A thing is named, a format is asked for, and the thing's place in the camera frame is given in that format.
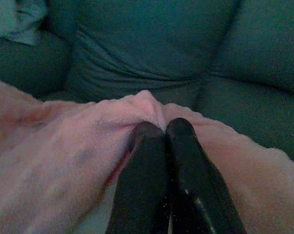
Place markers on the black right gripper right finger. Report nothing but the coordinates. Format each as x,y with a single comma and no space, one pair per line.
193,175

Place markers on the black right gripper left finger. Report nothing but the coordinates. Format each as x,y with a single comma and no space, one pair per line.
142,175

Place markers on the pink fluffy pillow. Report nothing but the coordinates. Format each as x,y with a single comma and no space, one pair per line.
52,158

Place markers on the dark green leather sofa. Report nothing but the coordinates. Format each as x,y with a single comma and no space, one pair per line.
149,48

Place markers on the light grey cloth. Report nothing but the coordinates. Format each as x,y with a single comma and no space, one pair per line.
13,19

